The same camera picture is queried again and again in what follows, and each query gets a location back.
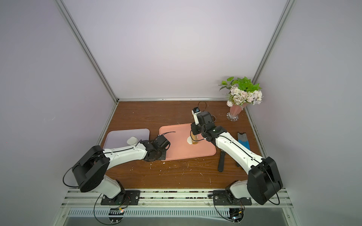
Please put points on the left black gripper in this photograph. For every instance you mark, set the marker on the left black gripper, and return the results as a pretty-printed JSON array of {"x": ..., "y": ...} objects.
[{"x": 163, "y": 157}]

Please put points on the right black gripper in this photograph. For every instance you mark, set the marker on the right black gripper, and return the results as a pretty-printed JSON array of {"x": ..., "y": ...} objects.
[{"x": 196, "y": 131}]

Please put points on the wooden rolling pin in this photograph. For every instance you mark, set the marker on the wooden rolling pin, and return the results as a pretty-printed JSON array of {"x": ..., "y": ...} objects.
[{"x": 193, "y": 139}]

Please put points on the small dough piece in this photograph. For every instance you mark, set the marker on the small dough piece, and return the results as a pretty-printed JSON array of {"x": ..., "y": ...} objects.
[{"x": 189, "y": 140}]

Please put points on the pink silicone mat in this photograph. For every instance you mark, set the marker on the pink silicone mat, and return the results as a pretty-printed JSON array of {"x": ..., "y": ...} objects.
[{"x": 180, "y": 149}]

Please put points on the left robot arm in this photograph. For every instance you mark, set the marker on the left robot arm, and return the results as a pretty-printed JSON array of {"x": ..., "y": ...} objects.
[{"x": 90, "y": 171}]

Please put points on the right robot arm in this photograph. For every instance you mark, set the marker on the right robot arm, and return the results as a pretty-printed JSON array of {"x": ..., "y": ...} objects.
[{"x": 264, "y": 180}]

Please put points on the large dough ball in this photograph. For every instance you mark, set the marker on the large dough ball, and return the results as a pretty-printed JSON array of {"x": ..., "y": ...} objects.
[{"x": 132, "y": 141}]

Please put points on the pink glass vase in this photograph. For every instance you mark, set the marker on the pink glass vase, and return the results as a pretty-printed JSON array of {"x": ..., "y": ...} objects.
[{"x": 234, "y": 112}]

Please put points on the blue work glove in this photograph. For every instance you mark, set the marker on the blue work glove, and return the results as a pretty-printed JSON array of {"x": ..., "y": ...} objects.
[{"x": 242, "y": 138}]

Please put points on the purple silicone mat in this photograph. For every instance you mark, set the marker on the purple silicone mat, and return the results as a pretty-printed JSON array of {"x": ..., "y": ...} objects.
[{"x": 118, "y": 139}]

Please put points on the artificial flower bouquet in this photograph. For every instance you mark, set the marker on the artificial flower bouquet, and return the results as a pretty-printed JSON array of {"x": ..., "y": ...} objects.
[{"x": 241, "y": 91}]

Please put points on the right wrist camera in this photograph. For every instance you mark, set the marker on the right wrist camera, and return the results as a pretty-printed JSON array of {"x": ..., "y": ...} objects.
[{"x": 195, "y": 112}]

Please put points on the black handled metal scraper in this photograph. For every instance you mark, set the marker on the black handled metal scraper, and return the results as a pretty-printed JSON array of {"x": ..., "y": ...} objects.
[{"x": 221, "y": 161}]

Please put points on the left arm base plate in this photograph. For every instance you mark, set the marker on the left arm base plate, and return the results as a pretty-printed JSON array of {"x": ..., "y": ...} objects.
[{"x": 126, "y": 197}]

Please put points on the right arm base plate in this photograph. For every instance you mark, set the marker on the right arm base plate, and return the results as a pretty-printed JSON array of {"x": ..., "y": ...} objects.
[{"x": 223, "y": 198}]

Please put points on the aluminium frame rail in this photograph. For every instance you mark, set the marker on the aluminium frame rail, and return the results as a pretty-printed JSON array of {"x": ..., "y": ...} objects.
[{"x": 169, "y": 198}]

